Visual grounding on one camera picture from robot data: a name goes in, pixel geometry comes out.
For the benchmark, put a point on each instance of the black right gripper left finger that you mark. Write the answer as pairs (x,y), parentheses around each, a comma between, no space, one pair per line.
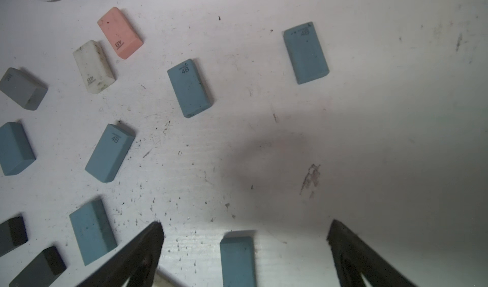
(135,264)

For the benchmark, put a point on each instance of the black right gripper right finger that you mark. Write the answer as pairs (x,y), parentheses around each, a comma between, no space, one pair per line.
(356,262)

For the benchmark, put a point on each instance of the blue eraser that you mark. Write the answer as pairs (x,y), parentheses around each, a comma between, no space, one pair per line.
(238,261)
(109,153)
(305,52)
(189,89)
(92,230)
(16,151)

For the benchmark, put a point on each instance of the black eraser bottom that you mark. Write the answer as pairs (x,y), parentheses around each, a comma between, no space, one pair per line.
(42,271)

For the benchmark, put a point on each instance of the black eraser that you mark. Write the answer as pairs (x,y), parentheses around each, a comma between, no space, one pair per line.
(42,271)
(12,234)

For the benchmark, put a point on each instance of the black eraser lower middle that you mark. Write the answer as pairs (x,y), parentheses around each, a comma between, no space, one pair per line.
(12,234)

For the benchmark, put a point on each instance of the white eraser upper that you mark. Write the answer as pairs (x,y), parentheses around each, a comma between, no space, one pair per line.
(94,67)

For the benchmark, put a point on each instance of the grey eraser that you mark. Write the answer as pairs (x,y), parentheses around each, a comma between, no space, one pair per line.
(23,89)

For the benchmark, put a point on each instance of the pink eraser upper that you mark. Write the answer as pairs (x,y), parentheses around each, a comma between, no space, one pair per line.
(120,33)

